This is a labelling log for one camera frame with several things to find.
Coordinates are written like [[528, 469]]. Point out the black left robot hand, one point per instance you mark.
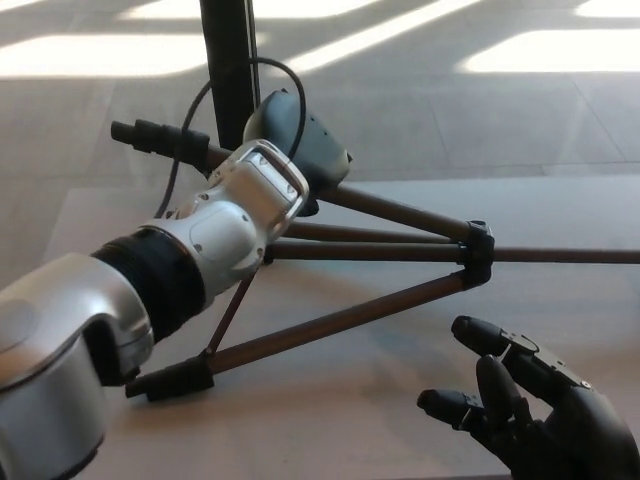
[[305, 140]]

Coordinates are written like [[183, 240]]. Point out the brown black camera tripod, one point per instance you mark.
[[350, 313]]

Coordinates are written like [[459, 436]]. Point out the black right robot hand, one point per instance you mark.
[[560, 420]]

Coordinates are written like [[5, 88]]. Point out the black upright post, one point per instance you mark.
[[227, 60]]

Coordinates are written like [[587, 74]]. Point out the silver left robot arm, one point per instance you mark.
[[225, 235]]

